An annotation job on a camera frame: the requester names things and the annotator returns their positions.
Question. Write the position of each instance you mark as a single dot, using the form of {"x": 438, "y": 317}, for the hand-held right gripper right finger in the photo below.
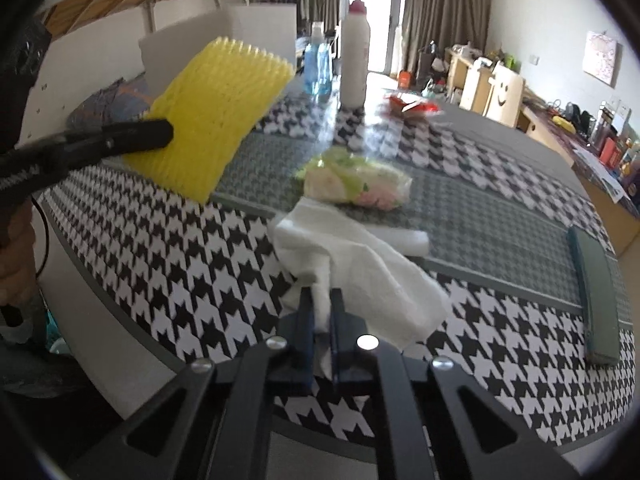
{"x": 342, "y": 350}

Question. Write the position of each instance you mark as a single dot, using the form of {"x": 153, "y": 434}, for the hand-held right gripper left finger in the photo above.
{"x": 305, "y": 350}

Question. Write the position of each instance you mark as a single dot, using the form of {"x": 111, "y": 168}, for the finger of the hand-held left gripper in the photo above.
{"x": 135, "y": 136}

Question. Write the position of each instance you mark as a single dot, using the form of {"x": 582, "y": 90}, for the white cloth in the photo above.
{"x": 360, "y": 270}

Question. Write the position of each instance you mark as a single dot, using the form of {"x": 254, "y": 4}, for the yellow foam net sleeve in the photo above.
{"x": 215, "y": 100}

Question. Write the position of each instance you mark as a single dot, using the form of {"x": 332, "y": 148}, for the white foam box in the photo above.
{"x": 250, "y": 25}

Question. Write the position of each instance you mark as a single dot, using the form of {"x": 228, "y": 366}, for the floral tissue packet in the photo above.
{"x": 355, "y": 182}

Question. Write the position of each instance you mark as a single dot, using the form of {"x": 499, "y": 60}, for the person's left hand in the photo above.
{"x": 17, "y": 260}

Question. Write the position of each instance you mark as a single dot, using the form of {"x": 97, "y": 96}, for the houndstooth tablecloth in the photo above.
{"x": 200, "y": 260}

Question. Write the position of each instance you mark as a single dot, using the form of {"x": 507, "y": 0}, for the clear bottle blue liquid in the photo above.
{"x": 317, "y": 70}

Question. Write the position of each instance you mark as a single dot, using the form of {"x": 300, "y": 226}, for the white pump bottle red cap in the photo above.
{"x": 354, "y": 55}

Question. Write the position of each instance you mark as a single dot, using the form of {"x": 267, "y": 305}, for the red snack packet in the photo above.
{"x": 412, "y": 105}

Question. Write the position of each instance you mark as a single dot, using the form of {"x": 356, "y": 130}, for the dark rectangular case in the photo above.
{"x": 597, "y": 300}

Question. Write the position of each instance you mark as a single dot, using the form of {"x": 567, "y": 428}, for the glass balcony door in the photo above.
{"x": 380, "y": 10}

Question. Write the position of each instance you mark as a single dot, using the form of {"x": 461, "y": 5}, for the orange bag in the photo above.
{"x": 404, "y": 78}

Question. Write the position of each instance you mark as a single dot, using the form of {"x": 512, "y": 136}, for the light wooden desk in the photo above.
{"x": 465, "y": 80}
{"x": 590, "y": 175}

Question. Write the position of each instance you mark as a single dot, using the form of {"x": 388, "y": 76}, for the wooden smiley face chair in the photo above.
{"x": 505, "y": 95}

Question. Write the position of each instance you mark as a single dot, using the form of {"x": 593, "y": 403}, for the printed papers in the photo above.
{"x": 600, "y": 175}

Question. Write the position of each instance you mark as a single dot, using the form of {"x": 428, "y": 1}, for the yellow desk object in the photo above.
{"x": 562, "y": 124}

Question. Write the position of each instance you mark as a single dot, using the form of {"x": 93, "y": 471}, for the group of toiletry bottles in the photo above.
{"x": 617, "y": 145}

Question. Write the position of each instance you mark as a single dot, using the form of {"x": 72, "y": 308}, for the cartoon wall poster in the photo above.
{"x": 602, "y": 57}

